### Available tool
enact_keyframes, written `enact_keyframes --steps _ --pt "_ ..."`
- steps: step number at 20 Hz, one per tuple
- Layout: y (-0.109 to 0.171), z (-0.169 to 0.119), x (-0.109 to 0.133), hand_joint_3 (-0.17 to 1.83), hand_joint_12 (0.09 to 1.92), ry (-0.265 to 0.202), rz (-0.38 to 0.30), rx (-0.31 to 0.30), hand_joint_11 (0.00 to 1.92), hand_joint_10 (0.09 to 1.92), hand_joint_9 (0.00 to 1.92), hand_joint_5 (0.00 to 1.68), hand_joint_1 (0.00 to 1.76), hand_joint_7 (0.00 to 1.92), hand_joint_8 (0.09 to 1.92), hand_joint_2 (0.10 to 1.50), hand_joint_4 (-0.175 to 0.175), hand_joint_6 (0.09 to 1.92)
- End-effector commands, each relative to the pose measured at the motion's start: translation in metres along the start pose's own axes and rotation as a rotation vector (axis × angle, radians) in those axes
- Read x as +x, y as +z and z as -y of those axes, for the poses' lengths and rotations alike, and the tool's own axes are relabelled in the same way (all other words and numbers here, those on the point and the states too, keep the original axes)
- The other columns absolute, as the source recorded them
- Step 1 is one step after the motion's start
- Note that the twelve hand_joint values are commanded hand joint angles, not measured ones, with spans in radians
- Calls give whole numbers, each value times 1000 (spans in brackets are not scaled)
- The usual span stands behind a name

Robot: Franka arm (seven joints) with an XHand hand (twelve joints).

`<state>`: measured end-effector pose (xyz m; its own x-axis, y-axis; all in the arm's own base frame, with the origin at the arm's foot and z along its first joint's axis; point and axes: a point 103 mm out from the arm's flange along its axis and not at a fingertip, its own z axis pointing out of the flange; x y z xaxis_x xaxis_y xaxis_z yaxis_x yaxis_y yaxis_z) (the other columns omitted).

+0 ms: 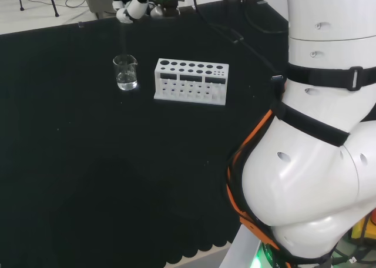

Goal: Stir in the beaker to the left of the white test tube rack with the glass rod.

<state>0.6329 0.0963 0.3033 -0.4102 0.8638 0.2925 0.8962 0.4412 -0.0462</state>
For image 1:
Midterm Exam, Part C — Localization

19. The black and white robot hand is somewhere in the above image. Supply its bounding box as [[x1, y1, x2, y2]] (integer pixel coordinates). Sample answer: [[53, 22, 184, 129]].
[[112, 0, 151, 24]]

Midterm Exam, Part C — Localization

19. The clear glass rod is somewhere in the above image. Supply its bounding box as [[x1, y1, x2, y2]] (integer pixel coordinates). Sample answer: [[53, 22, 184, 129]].
[[120, 22, 128, 59]]

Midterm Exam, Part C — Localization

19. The small clear glass beaker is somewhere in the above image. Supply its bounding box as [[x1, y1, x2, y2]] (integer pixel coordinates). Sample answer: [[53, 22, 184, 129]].
[[112, 54, 139, 92]]

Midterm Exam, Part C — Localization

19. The white test tube rack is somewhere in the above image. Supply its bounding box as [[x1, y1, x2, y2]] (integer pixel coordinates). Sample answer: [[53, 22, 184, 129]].
[[153, 58, 230, 106]]

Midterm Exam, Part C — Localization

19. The thin black tripod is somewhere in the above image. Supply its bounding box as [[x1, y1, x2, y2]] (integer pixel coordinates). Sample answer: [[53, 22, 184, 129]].
[[14, 0, 60, 18]]

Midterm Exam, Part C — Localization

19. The black bench cloth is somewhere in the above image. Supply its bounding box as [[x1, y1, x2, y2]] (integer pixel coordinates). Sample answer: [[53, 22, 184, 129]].
[[0, 0, 291, 268]]

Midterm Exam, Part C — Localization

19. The yellow stop button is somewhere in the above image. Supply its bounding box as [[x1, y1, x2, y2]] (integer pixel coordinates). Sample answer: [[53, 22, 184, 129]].
[[350, 208, 376, 246]]

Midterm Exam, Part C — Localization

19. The black cable with plug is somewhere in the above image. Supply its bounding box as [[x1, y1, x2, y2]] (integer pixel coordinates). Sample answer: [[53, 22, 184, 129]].
[[192, 0, 285, 82]]

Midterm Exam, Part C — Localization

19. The orange cable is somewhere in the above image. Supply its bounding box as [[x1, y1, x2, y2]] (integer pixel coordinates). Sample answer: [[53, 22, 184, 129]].
[[226, 108, 281, 253]]

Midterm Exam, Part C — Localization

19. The grey metal base plate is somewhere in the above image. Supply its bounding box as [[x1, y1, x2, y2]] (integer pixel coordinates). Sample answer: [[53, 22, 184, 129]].
[[219, 224, 263, 268]]

